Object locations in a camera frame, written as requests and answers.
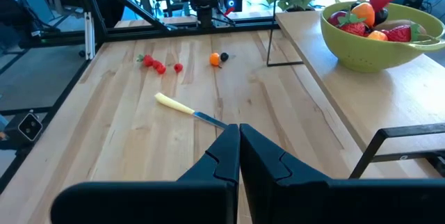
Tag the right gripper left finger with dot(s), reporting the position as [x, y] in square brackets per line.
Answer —
[222, 154]

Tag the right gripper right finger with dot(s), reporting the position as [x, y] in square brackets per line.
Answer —
[264, 161]

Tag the small orange fruit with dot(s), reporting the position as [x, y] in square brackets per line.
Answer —
[215, 58]

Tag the dark berry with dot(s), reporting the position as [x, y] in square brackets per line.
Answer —
[224, 57]

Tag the red cherry tomato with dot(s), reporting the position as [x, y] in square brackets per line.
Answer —
[161, 69]

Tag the red raspberry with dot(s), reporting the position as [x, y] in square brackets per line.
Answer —
[156, 64]

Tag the green plastic colander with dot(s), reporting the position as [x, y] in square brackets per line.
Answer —
[365, 57]

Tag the dark red pomegranate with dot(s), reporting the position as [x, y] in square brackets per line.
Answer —
[335, 18]

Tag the yellow orange pear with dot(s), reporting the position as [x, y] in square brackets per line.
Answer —
[364, 13]

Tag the large red strawberry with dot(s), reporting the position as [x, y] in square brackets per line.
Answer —
[400, 33]

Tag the dark round plum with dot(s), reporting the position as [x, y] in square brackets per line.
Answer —
[381, 15]

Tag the brown green kiwi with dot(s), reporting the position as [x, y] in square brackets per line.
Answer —
[422, 29]

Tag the wooden shelf with black frame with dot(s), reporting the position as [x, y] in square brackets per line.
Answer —
[382, 102]

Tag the white metal bracket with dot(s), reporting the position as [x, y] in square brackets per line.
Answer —
[88, 34]

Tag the small black camera box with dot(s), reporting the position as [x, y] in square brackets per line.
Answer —
[29, 126]

